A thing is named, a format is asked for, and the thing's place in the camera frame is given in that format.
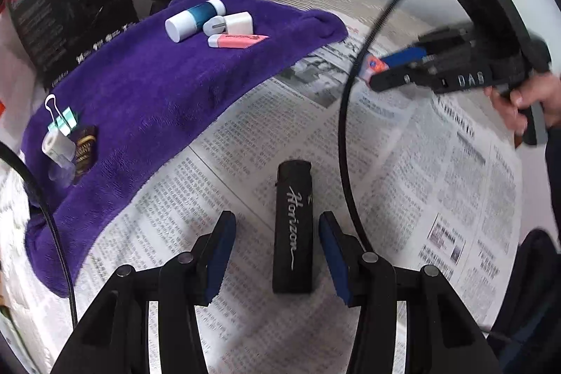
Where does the person's right hand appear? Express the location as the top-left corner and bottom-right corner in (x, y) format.
(484, 72), (561, 136)

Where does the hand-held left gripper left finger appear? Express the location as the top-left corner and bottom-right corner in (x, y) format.
(50, 210), (237, 374)

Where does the black product box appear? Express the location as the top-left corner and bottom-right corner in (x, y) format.
(5, 0), (140, 90)

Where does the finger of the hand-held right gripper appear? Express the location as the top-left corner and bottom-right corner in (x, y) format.
(379, 28), (474, 70)
(369, 65), (441, 94)

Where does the purple towel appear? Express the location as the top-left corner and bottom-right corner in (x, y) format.
(20, 0), (349, 298)

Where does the dark cloth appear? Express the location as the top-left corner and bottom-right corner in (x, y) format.
(486, 229), (561, 361)

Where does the white and blue cylinder bottle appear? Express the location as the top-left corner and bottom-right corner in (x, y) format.
(165, 0), (226, 42)

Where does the newspaper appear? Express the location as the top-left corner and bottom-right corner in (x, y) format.
(72, 15), (524, 374)

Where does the black lighter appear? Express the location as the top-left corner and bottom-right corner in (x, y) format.
(272, 160), (314, 295)

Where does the pink highlighter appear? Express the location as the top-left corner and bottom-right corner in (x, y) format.
(207, 33), (269, 49)

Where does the green binder clip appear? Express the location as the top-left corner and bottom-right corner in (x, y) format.
(44, 94), (80, 138)

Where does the white usb charger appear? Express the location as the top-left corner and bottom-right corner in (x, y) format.
(202, 12), (255, 37)

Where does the black cable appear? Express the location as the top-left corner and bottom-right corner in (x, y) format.
(0, 142), (79, 328)
(341, 0), (432, 252)

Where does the dark chocolate wrapper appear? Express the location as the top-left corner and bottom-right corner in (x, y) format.
(70, 125), (98, 185)

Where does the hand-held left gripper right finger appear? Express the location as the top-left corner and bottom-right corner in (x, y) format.
(318, 211), (502, 374)

